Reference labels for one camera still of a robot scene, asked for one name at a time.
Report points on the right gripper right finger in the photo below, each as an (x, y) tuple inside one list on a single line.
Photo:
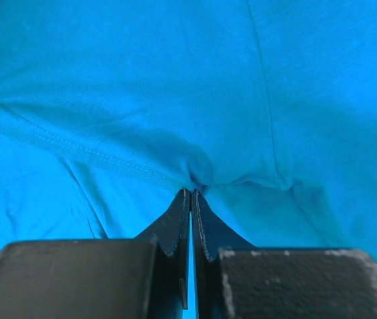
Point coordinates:
[(235, 279)]

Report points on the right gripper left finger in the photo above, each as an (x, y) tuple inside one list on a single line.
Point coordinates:
[(143, 277)]

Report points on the blue t shirt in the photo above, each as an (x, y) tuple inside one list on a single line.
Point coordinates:
[(269, 108)]

